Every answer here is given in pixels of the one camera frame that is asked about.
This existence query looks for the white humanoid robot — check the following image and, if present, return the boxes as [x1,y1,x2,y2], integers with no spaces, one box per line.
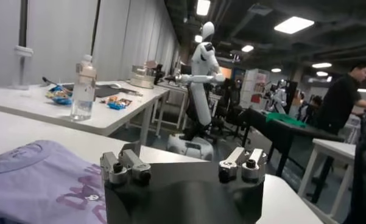
[166,21,227,161]

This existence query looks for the white side table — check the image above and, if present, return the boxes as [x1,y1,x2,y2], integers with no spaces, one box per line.
[297,138,357,219]

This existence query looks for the standing person black shirt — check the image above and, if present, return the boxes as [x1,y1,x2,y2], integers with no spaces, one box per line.
[318,60,366,136]

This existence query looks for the clear bottle white cap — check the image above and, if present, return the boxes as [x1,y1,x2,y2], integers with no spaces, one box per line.
[69,54,97,121]

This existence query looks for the white desk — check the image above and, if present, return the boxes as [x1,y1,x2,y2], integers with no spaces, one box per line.
[0,80,171,144]

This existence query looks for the white shelf red boxes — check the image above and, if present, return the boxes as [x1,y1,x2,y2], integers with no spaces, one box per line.
[239,68,271,111]

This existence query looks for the green cloth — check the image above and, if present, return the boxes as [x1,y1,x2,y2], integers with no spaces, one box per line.
[264,111,308,128]

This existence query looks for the small white robot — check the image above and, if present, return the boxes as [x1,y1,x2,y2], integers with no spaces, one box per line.
[267,79,289,114]

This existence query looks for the black table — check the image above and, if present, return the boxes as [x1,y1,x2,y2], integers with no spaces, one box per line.
[239,107,345,179]

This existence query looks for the steel steamer pot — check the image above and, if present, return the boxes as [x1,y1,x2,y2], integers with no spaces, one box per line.
[129,60,157,89]

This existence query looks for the black mouse pad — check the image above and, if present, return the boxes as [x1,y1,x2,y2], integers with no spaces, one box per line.
[94,84,124,98]

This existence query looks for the purple t-shirt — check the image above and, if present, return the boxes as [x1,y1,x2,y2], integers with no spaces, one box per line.
[0,139,108,224]

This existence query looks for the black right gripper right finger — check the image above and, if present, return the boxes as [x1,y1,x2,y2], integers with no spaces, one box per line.
[217,147,268,184]

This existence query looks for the blue snack packet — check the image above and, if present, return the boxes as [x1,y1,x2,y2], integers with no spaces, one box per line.
[50,91,74,107]
[107,101,127,111]

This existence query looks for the clear tumbler white lid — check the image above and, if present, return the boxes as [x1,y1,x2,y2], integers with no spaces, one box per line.
[13,45,34,91]

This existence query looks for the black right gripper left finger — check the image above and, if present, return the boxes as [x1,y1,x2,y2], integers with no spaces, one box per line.
[99,148,152,186]

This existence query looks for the black office chair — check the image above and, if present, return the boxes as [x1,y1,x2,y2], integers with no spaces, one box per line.
[214,79,247,138]

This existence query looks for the seated person dark hair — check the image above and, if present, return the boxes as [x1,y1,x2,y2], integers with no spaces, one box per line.
[304,95,323,124]

